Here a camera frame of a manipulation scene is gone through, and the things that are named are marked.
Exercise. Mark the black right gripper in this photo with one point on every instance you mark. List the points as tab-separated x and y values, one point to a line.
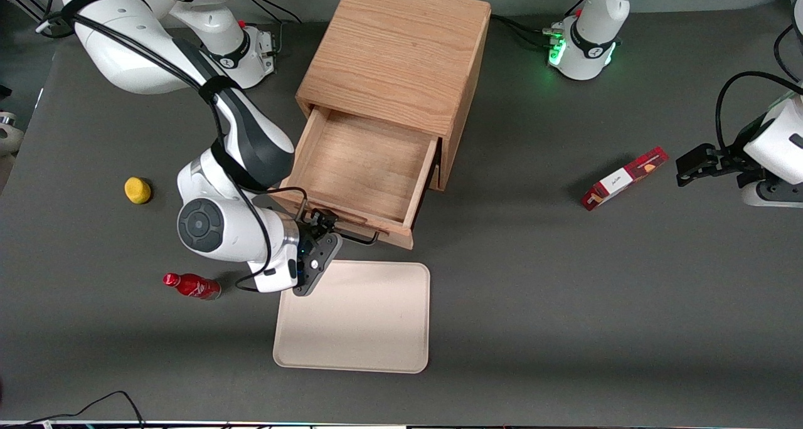
311	229

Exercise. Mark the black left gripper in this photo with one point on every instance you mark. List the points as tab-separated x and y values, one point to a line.
731	161

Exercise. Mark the wooden drawer with pull ridge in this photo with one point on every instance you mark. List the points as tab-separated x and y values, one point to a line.
367	169

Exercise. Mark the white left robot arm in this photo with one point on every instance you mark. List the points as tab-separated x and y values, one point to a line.
593	15

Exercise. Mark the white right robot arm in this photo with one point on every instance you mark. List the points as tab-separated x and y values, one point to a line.
238	228

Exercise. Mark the oak wooden drawer cabinet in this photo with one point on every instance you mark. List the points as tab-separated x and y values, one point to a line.
395	46

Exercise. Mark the red and white carton box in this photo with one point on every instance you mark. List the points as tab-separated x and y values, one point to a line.
621	179

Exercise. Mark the beige rectangular tray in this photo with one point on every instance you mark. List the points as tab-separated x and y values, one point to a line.
361	322

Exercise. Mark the red drink bottle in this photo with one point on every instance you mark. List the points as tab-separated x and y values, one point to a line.
194	286

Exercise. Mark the yellow lemon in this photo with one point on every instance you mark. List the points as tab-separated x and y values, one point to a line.
138	190

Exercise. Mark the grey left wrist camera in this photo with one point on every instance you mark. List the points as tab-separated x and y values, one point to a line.
775	195

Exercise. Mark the aluminium frame rail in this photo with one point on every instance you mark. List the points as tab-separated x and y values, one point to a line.
19	4

